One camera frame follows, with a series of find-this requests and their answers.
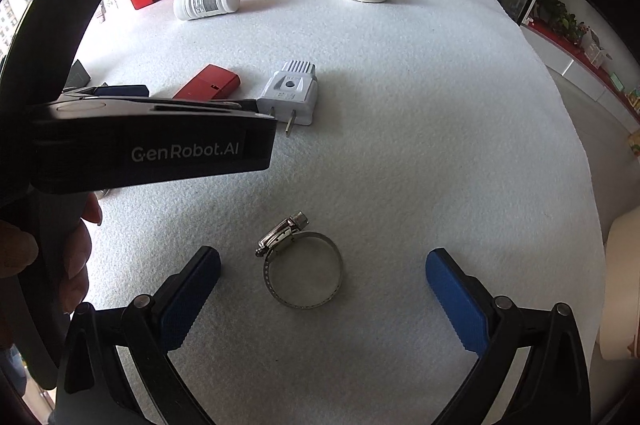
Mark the person's left hand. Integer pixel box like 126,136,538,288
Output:
0,194,104,347

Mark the low red white cabinet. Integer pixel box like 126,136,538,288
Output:
520,22,640,126

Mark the white plug adapter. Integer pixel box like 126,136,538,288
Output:
256,60,319,138

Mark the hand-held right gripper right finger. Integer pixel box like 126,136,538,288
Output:
425,247,593,425

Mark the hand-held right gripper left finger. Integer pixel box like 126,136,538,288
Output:
55,246,222,425

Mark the large metal hose clamp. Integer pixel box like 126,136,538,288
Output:
256,211,345,310

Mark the red case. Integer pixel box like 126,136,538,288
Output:
171,64,241,102

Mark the green potted plant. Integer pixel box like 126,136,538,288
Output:
537,0,586,43

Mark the white pill bottle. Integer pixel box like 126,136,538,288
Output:
172,0,242,22

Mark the cream rounded object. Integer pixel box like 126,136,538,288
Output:
597,210,640,361

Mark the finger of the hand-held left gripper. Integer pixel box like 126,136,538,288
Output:
150,98,262,118
60,84,151,100

